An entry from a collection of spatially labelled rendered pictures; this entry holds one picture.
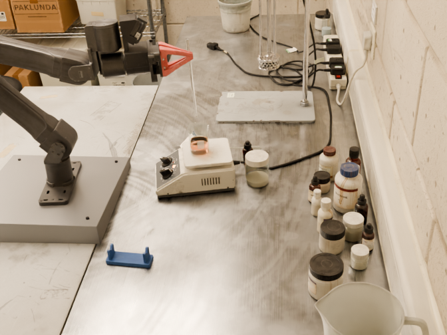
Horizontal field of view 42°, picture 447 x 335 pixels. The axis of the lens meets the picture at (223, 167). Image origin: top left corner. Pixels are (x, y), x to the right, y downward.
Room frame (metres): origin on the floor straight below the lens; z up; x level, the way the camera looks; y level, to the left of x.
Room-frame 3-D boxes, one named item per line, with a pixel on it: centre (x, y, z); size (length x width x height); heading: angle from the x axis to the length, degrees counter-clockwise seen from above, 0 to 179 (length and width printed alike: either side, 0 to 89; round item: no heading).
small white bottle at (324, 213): (1.03, -0.22, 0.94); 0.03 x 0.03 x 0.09
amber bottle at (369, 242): (0.96, -0.30, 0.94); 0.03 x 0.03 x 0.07
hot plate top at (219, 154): (1.26, 0.04, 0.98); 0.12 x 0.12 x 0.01; 4
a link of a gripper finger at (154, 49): (1.25, 0.10, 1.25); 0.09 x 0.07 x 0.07; 96
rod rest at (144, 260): (0.97, 0.22, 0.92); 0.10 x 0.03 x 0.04; 78
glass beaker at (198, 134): (1.27, 0.06, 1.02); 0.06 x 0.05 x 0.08; 39
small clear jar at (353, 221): (1.01, -0.28, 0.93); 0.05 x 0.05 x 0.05
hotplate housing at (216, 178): (1.26, 0.07, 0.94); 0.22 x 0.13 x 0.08; 94
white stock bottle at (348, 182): (1.12, -0.29, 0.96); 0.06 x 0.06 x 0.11
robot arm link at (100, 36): (1.25, 0.27, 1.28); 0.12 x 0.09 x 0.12; 88
